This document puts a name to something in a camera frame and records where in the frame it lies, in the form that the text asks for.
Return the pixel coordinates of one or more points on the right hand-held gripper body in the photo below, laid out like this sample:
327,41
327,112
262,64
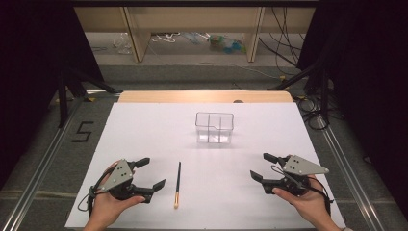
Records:
301,166

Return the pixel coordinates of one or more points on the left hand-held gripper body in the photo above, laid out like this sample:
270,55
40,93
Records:
118,174

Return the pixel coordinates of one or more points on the clear plastic organizer box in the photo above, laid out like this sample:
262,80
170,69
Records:
214,134

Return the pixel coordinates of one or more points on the person's left hand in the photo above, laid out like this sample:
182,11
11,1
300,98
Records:
106,208

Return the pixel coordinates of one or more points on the person's right hand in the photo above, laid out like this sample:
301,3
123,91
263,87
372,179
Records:
311,203

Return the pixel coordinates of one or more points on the white sheet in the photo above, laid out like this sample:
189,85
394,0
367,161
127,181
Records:
208,154

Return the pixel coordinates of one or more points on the black tripod stand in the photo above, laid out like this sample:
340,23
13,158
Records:
322,89
62,96

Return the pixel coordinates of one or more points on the wooden table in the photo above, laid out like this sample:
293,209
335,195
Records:
192,96

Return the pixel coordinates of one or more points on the dark curtain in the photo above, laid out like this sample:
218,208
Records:
369,80
29,64

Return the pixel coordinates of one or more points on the clear plastic bag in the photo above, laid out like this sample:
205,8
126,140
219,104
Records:
123,43

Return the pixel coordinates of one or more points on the green and blue plastic packaging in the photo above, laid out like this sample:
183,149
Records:
226,44

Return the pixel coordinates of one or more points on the wooden shelf unit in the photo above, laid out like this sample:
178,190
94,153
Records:
192,19

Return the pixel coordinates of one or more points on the metal floor rail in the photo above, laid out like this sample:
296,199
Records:
349,179
38,179

